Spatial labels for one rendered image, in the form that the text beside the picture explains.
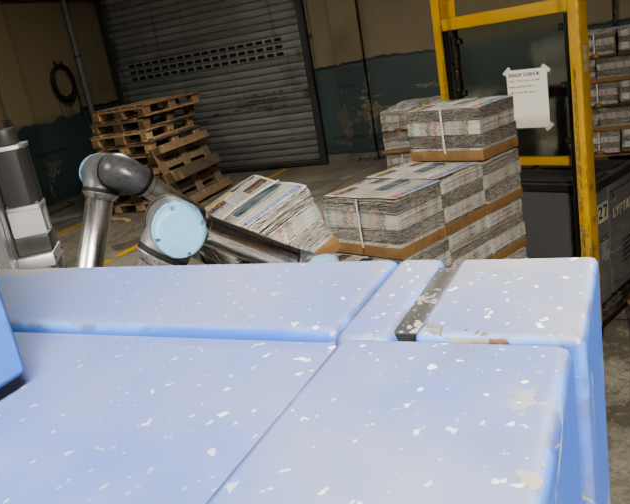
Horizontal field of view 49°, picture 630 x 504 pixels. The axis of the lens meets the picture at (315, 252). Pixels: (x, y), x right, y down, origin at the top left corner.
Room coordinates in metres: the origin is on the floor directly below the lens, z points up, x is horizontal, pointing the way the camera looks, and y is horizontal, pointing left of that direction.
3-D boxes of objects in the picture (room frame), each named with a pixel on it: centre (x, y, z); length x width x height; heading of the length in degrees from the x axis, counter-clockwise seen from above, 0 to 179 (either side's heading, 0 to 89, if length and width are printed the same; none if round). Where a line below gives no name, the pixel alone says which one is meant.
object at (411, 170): (2.83, -0.49, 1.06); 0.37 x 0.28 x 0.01; 42
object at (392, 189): (2.62, -0.30, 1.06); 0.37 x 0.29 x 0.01; 42
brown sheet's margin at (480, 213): (2.82, -0.51, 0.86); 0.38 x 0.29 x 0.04; 42
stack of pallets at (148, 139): (9.05, 1.84, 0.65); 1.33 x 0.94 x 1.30; 157
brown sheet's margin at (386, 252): (2.62, -0.29, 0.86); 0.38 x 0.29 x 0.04; 42
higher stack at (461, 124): (3.02, -0.73, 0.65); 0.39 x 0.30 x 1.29; 42
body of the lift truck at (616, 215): (3.56, -1.33, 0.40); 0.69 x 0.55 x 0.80; 42
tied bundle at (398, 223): (2.62, -0.29, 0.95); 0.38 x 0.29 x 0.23; 42
